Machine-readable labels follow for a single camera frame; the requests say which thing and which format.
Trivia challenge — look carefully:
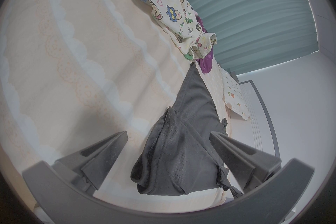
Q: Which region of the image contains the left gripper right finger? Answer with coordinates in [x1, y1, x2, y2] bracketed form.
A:
[209, 131, 282, 190]

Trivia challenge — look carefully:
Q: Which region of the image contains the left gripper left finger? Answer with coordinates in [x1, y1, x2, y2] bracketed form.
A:
[54, 131, 128, 190]

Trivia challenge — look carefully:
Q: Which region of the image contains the black T-shirt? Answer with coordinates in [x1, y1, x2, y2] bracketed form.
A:
[130, 64, 244, 196]

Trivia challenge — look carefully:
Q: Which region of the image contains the bed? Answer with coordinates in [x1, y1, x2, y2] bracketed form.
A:
[0, 0, 280, 215]

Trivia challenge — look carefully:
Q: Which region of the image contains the white printed pillow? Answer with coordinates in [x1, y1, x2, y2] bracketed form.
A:
[219, 68, 250, 121]

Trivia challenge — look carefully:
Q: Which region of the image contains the purple garment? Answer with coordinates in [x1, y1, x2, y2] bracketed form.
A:
[195, 15, 214, 74]

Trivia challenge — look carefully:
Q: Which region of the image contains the blue-green curtain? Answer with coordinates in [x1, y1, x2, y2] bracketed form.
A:
[142, 0, 320, 76]

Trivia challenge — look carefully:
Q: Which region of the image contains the white printed pyjama top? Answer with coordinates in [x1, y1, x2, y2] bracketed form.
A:
[127, 0, 218, 61]

